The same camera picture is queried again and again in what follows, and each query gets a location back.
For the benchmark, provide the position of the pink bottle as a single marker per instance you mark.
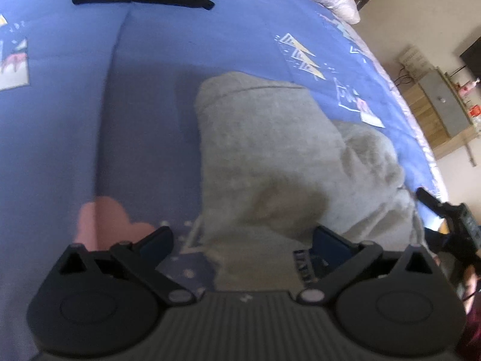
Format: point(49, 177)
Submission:
point(469, 87)

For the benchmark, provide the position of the wooden side cabinet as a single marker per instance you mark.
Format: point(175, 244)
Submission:
point(439, 112)

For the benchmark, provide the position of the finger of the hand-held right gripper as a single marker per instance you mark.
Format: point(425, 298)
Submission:
point(432, 201)

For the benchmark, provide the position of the maroon clothing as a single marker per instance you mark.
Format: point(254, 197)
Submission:
point(475, 329)

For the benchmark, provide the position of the red box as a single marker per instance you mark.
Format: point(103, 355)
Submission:
point(475, 112)

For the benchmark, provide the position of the black television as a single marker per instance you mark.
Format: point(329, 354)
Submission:
point(471, 57)

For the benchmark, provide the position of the blue printed bed sheet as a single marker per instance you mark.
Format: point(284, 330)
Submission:
point(94, 101)

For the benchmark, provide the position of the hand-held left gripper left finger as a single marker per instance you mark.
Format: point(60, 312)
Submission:
point(158, 241)

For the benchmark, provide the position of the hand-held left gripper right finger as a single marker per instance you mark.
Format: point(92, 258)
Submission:
point(330, 245)

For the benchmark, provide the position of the grey pants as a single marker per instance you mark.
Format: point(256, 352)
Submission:
point(285, 165)

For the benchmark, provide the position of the person's right hand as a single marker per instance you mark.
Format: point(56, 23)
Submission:
point(472, 287)

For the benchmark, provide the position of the white power strip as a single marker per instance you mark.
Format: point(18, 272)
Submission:
point(411, 57)

